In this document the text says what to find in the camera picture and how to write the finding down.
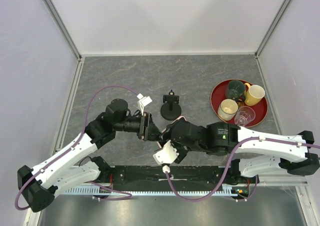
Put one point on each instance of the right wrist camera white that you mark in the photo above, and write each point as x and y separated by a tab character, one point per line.
165	156

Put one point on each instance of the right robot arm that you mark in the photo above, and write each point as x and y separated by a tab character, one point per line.
276	153

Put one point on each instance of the yellow mug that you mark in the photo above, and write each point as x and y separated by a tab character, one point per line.
253	94

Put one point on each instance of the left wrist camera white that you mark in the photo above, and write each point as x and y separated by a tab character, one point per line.
143	101

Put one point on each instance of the phone with pink case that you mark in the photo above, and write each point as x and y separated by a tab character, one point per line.
167	131

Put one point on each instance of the cream white cup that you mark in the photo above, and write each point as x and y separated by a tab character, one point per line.
227	109

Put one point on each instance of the white cable duct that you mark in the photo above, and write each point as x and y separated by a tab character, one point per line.
93	190

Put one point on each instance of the clear drinking glass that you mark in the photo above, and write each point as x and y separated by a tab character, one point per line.
244	116

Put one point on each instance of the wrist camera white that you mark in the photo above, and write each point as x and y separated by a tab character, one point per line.
165	156
143	101

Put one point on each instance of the black phone stand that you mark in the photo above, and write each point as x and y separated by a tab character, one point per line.
170	109

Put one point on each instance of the dark green mug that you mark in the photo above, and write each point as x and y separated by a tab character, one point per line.
236	91

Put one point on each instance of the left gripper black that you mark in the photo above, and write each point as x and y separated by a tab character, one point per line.
146	127

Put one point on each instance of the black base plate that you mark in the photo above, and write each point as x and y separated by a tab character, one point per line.
232	178

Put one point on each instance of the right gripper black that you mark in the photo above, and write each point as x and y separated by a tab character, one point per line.
182	153

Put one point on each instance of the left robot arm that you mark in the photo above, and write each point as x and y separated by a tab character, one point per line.
41	184

